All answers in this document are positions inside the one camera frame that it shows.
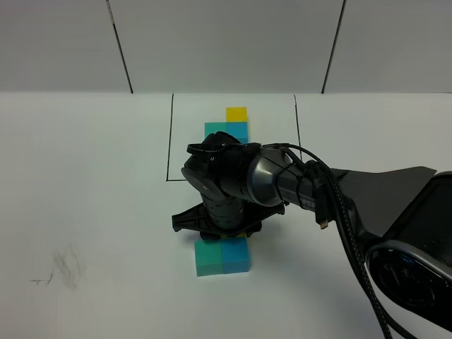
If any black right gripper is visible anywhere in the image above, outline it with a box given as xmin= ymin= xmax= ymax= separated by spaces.
xmin=172 ymin=197 xmax=285 ymax=240

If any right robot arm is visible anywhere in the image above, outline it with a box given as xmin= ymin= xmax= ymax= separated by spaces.
xmin=172 ymin=131 xmax=451 ymax=338

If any loose green cube block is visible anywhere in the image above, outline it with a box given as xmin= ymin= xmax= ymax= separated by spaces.
xmin=194 ymin=240 xmax=223 ymax=277

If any template green cube block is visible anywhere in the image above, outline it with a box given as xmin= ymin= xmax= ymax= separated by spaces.
xmin=204 ymin=122 xmax=227 ymax=138

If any template blue cube block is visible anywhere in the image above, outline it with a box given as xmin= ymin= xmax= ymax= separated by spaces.
xmin=226 ymin=121 xmax=249 ymax=144

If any template yellow cube block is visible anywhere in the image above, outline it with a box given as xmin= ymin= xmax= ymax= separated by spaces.
xmin=226 ymin=107 xmax=248 ymax=122

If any braided black cable bundle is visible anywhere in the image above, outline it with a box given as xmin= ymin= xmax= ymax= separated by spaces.
xmin=261 ymin=142 xmax=416 ymax=339

